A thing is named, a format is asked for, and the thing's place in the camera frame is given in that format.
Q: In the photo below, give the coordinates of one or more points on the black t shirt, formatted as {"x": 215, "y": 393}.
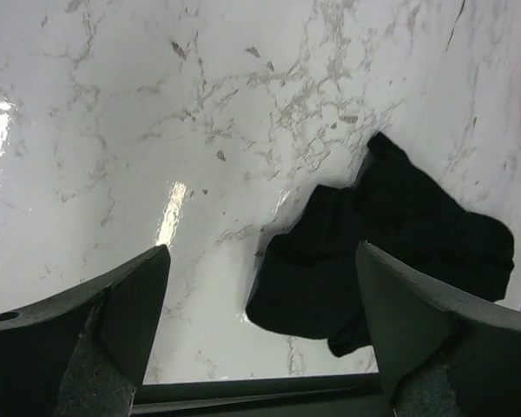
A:
{"x": 307, "y": 284}

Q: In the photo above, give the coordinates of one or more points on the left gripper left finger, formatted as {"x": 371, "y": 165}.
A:
{"x": 84, "y": 351}

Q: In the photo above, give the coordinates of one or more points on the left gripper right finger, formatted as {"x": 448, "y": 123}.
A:
{"x": 440, "y": 351}

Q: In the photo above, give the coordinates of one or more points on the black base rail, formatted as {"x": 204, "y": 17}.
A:
{"x": 339, "y": 395}

